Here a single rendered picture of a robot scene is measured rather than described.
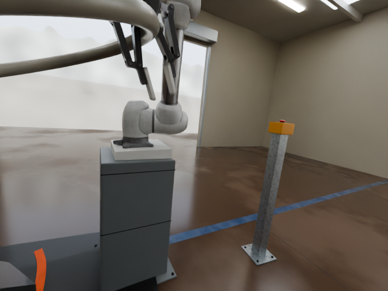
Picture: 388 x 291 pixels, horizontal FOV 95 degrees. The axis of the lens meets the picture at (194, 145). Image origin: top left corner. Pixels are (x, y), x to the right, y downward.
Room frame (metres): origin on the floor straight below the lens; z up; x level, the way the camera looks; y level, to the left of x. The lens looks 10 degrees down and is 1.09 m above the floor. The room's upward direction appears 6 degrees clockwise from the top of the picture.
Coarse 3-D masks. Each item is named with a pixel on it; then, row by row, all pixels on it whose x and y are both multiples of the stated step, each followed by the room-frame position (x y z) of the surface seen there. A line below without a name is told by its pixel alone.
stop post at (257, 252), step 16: (272, 128) 1.30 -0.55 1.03; (288, 128) 1.24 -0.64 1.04; (272, 144) 1.30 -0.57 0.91; (272, 160) 1.27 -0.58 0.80; (272, 176) 1.25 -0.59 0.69; (272, 192) 1.26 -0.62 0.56; (272, 208) 1.27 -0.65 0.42; (256, 224) 1.31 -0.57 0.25; (256, 240) 1.28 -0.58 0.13; (256, 256) 1.25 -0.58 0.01; (272, 256) 1.26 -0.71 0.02
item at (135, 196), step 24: (120, 168) 0.88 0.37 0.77; (144, 168) 0.94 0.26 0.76; (168, 168) 1.01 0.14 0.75; (120, 192) 0.88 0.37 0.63; (144, 192) 0.94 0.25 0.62; (168, 192) 1.01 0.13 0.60; (120, 216) 0.88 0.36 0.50; (144, 216) 0.95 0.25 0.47; (168, 216) 1.02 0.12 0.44; (120, 240) 0.88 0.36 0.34; (144, 240) 0.95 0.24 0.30; (168, 240) 1.03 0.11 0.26; (120, 264) 0.89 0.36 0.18; (144, 264) 0.95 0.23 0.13; (168, 264) 1.09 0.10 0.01; (120, 288) 0.89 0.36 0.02
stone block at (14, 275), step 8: (0, 264) 0.41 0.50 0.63; (8, 264) 0.45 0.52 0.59; (0, 272) 0.37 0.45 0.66; (8, 272) 0.40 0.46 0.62; (16, 272) 0.44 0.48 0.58; (0, 280) 0.33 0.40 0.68; (8, 280) 0.36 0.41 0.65; (16, 280) 0.38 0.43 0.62; (24, 280) 0.42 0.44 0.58; (0, 288) 0.30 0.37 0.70; (8, 288) 0.32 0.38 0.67; (16, 288) 0.35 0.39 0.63; (24, 288) 0.39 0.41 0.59; (32, 288) 0.43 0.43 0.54
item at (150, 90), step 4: (144, 68) 0.39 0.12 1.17; (144, 72) 0.39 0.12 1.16; (148, 72) 0.39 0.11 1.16; (148, 76) 0.39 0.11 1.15; (148, 80) 0.39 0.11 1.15; (148, 84) 0.40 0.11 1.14; (148, 88) 0.40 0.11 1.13; (152, 88) 0.40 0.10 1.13; (148, 92) 0.42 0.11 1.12; (152, 92) 0.40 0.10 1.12; (152, 96) 0.40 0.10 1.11
